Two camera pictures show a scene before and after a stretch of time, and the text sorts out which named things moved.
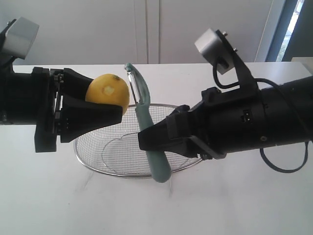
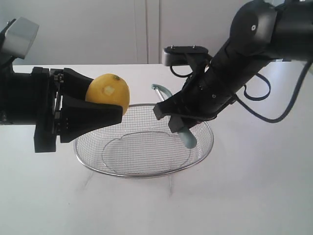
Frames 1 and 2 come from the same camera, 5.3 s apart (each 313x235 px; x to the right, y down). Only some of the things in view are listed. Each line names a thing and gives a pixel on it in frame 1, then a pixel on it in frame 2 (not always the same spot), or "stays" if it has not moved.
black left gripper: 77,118 stays
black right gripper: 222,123 -> 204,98
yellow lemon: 108,89 stays
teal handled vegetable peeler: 157,159 -> 186,134
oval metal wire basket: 116,151 stays
